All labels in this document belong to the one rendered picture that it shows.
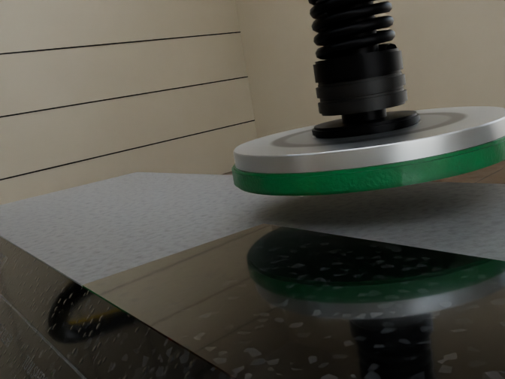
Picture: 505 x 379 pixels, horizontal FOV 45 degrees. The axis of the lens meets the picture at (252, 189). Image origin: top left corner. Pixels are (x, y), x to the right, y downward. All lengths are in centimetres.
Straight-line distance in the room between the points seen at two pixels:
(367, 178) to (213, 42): 648
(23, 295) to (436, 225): 30
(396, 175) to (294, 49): 623
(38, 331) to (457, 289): 27
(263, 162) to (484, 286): 18
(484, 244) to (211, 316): 16
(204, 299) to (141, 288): 5
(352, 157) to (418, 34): 540
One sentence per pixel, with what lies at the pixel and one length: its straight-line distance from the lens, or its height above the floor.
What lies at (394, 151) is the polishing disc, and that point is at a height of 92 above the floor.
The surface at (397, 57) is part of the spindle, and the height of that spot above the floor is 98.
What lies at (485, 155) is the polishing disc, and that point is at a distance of 42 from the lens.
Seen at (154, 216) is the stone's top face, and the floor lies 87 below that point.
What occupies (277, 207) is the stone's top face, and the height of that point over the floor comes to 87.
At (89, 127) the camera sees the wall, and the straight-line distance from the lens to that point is 583.
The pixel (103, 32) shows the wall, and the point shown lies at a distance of 604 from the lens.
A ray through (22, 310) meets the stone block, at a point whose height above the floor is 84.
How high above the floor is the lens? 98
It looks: 10 degrees down
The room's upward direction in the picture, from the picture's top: 9 degrees counter-clockwise
